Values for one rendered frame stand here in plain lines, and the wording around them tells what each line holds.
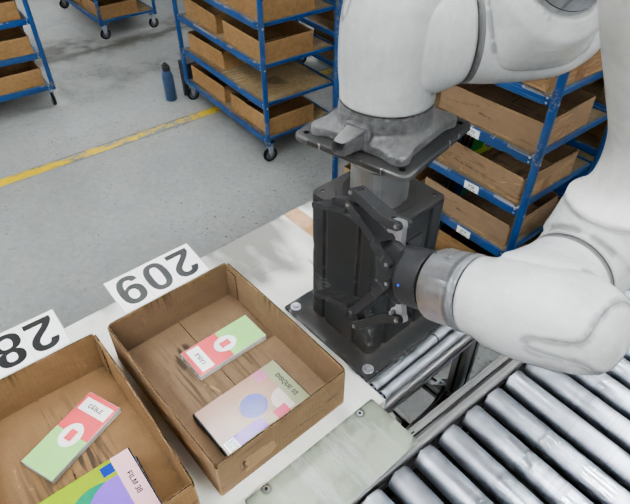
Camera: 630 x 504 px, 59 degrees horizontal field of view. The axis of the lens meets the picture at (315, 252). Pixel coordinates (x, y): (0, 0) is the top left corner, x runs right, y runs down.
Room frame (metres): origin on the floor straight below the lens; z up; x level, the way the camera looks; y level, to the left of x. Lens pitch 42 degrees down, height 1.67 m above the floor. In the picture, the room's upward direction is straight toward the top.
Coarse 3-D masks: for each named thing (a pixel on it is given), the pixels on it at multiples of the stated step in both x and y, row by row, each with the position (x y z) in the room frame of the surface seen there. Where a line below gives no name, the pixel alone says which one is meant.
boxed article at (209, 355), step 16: (240, 320) 0.80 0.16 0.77; (224, 336) 0.75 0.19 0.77; (240, 336) 0.75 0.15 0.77; (256, 336) 0.75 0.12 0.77; (192, 352) 0.71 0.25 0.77; (208, 352) 0.71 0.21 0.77; (224, 352) 0.71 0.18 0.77; (240, 352) 0.71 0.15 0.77; (192, 368) 0.67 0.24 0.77; (208, 368) 0.67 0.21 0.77
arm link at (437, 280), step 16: (432, 256) 0.47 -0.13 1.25; (448, 256) 0.47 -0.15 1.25; (464, 256) 0.46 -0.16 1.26; (432, 272) 0.45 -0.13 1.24; (448, 272) 0.44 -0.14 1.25; (416, 288) 0.45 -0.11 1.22; (432, 288) 0.43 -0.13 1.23; (448, 288) 0.42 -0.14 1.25; (432, 304) 0.42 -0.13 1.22; (448, 304) 0.41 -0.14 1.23; (432, 320) 0.43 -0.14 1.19; (448, 320) 0.41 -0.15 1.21
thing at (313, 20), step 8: (328, 0) 3.67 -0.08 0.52; (312, 16) 3.92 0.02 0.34; (320, 16) 3.92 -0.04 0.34; (312, 24) 3.80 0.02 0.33; (320, 24) 3.77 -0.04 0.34; (328, 24) 3.77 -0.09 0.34; (328, 32) 3.67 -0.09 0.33; (320, 56) 3.73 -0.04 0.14; (328, 56) 3.73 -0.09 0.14; (328, 64) 3.66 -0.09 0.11
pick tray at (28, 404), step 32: (64, 352) 0.66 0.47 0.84; (96, 352) 0.69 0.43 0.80; (0, 384) 0.58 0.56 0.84; (32, 384) 0.61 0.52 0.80; (64, 384) 0.64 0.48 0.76; (96, 384) 0.64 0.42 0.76; (128, 384) 0.58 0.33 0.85; (0, 416) 0.57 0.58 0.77; (32, 416) 0.57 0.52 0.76; (64, 416) 0.57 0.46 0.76; (128, 416) 0.57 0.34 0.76; (0, 448) 0.51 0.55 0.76; (32, 448) 0.51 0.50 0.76; (96, 448) 0.51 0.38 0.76; (160, 448) 0.51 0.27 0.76; (0, 480) 0.45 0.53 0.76; (32, 480) 0.45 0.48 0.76; (64, 480) 0.45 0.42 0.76; (160, 480) 0.45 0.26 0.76; (192, 480) 0.41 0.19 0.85
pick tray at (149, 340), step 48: (192, 288) 0.84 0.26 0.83; (240, 288) 0.86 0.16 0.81; (144, 336) 0.75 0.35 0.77; (192, 336) 0.76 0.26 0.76; (288, 336) 0.73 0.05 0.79; (144, 384) 0.60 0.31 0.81; (192, 384) 0.64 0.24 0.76; (336, 384) 0.59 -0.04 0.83; (192, 432) 0.54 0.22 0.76; (288, 432) 0.52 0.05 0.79; (240, 480) 0.45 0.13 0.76
